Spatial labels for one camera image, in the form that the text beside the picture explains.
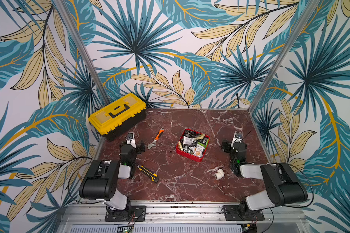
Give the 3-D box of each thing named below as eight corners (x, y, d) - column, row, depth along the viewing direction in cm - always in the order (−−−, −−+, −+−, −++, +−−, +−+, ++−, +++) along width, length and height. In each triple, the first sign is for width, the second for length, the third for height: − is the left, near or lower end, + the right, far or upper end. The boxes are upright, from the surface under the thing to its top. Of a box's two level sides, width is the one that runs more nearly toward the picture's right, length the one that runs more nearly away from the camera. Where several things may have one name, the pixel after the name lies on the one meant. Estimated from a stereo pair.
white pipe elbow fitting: (215, 179, 87) (216, 177, 84) (213, 170, 90) (214, 168, 88) (223, 179, 87) (225, 178, 84) (221, 170, 91) (223, 168, 88)
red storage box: (174, 152, 98) (174, 147, 93) (184, 132, 108) (185, 127, 103) (201, 163, 93) (203, 159, 88) (209, 141, 104) (211, 136, 99)
